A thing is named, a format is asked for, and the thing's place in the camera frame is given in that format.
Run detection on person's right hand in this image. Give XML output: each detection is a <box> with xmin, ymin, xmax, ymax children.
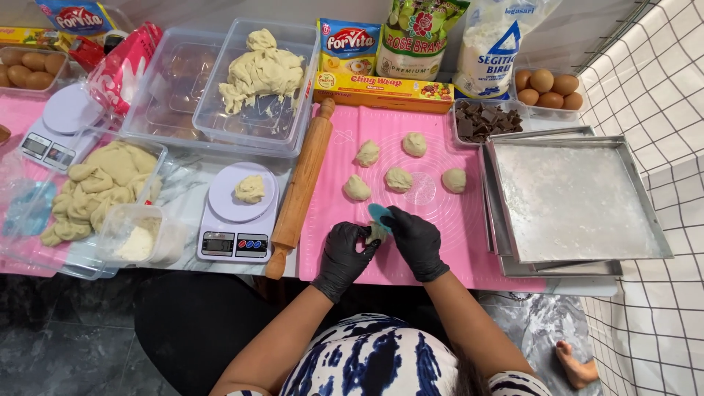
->
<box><xmin>385</xmin><ymin>206</ymin><xmax>451</xmax><ymax>283</ymax></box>

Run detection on person's left hand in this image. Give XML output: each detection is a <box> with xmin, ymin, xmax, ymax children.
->
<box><xmin>311</xmin><ymin>221</ymin><xmax>383</xmax><ymax>304</ymax></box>

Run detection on blue plastic dough scraper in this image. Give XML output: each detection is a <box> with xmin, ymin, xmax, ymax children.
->
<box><xmin>2</xmin><ymin>181</ymin><xmax>58</xmax><ymax>238</ymax></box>
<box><xmin>367</xmin><ymin>203</ymin><xmax>395</xmax><ymax>234</ymax></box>

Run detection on small dough piece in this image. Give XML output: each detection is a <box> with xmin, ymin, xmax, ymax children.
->
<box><xmin>365</xmin><ymin>222</ymin><xmax>389</xmax><ymax>246</ymax></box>

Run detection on round dough ball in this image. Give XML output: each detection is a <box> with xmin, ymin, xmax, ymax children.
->
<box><xmin>441</xmin><ymin>168</ymin><xmax>467</xmax><ymax>194</ymax></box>
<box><xmin>384</xmin><ymin>166</ymin><xmax>414</xmax><ymax>194</ymax></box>
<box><xmin>343</xmin><ymin>174</ymin><xmax>372</xmax><ymax>202</ymax></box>
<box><xmin>355</xmin><ymin>140</ymin><xmax>381</xmax><ymax>168</ymax></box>
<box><xmin>402</xmin><ymin>132</ymin><xmax>428</xmax><ymax>158</ymax></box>

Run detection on pink silicone baking mat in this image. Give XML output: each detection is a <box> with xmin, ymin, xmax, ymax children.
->
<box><xmin>298</xmin><ymin>104</ymin><xmax>549</xmax><ymax>293</ymax></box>
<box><xmin>0</xmin><ymin>92</ymin><xmax>72</xmax><ymax>279</ymax></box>

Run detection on clear chocolate container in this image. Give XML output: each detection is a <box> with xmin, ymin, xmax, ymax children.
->
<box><xmin>450</xmin><ymin>98</ymin><xmax>531</xmax><ymax>148</ymax></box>

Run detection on wooden rolling pin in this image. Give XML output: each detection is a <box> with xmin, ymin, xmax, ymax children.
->
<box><xmin>265</xmin><ymin>97</ymin><xmax>336</xmax><ymax>281</ymax></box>

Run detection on heap of chocolate pieces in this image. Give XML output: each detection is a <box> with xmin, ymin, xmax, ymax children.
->
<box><xmin>455</xmin><ymin>100</ymin><xmax>525</xmax><ymax>145</ymax></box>

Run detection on yellow wrap box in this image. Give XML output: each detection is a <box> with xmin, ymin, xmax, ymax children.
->
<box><xmin>0</xmin><ymin>26</ymin><xmax>76</xmax><ymax>54</ymax></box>
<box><xmin>313</xmin><ymin>71</ymin><xmax>455</xmax><ymax>115</ymax></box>

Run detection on blue white patterned shirt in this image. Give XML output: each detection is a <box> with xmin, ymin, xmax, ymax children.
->
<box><xmin>224</xmin><ymin>312</ymin><xmax>552</xmax><ymax>396</ymax></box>

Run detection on clear plastic dough container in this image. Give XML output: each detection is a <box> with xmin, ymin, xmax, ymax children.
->
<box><xmin>192</xmin><ymin>18</ymin><xmax>321</xmax><ymax>150</ymax></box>

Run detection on dough lump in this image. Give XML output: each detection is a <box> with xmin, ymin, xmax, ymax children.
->
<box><xmin>235</xmin><ymin>175</ymin><xmax>266</xmax><ymax>205</ymax></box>

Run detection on white digital kitchen scale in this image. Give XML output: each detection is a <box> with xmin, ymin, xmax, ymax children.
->
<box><xmin>196</xmin><ymin>161</ymin><xmax>281</xmax><ymax>263</ymax></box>
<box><xmin>19</xmin><ymin>83</ymin><xmax>106</xmax><ymax>172</ymax></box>

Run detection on square metal baking tray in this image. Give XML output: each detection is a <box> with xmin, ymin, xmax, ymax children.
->
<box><xmin>477</xmin><ymin>125</ymin><xmax>625</xmax><ymax>278</ymax></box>

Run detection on floured square metal tray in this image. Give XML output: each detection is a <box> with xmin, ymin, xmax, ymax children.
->
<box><xmin>486</xmin><ymin>135</ymin><xmax>675</xmax><ymax>264</ymax></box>

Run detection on green flour bag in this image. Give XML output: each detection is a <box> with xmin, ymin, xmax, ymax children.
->
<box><xmin>376</xmin><ymin>0</ymin><xmax>472</xmax><ymax>82</ymax></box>

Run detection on yellow blue margarine packet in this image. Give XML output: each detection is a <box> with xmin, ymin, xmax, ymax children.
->
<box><xmin>34</xmin><ymin>0</ymin><xmax>120</xmax><ymax>37</ymax></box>
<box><xmin>317</xmin><ymin>18</ymin><xmax>382</xmax><ymax>77</ymax></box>

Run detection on clear egg container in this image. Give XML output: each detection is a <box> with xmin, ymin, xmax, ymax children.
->
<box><xmin>0</xmin><ymin>46</ymin><xmax>71</xmax><ymax>99</ymax></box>
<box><xmin>511</xmin><ymin>66</ymin><xmax>587</xmax><ymax>122</ymax></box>

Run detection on white blue flour bag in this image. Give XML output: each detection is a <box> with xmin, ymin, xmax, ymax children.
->
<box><xmin>452</xmin><ymin>0</ymin><xmax>563</xmax><ymax>101</ymax></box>

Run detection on group of brown eggs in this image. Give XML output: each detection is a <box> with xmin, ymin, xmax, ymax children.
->
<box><xmin>0</xmin><ymin>48</ymin><xmax>67</xmax><ymax>91</ymax></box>
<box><xmin>514</xmin><ymin>68</ymin><xmax>584</xmax><ymax>112</ymax></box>

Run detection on big dough mass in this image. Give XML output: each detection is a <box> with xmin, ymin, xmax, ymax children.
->
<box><xmin>218</xmin><ymin>28</ymin><xmax>307</xmax><ymax>116</ymax></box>

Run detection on black trousers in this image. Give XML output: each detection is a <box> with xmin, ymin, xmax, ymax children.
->
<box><xmin>133</xmin><ymin>269</ymin><xmax>479</xmax><ymax>396</ymax></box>

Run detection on small clear flour container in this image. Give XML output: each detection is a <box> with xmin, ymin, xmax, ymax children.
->
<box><xmin>97</xmin><ymin>203</ymin><xmax>189</xmax><ymax>268</ymax></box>

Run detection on white flour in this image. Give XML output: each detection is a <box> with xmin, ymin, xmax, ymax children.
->
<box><xmin>114</xmin><ymin>218</ymin><xmax>163</xmax><ymax>262</ymax></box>

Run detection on large clear plastic container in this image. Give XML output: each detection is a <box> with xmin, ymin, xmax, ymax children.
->
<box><xmin>119</xmin><ymin>26</ymin><xmax>321</xmax><ymax>160</ymax></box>

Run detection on twisted dough heap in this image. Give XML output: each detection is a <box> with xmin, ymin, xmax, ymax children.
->
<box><xmin>39</xmin><ymin>141</ymin><xmax>164</xmax><ymax>248</ymax></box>

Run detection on pink plastic bag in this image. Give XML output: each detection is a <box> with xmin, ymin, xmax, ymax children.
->
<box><xmin>85</xmin><ymin>21</ymin><xmax>164</xmax><ymax>117</ymax></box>

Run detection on red plastic item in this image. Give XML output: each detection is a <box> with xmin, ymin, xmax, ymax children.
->
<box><xmin>68</xmin><ymin>35</ymin><xmax>106</xmax><ymax>73</ymax></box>

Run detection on clear shallow plastic container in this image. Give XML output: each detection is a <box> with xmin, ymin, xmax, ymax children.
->
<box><xmin>0</xmin><ymin>128</ymin><xmax>169</xmax><ymax>281</ymax></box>

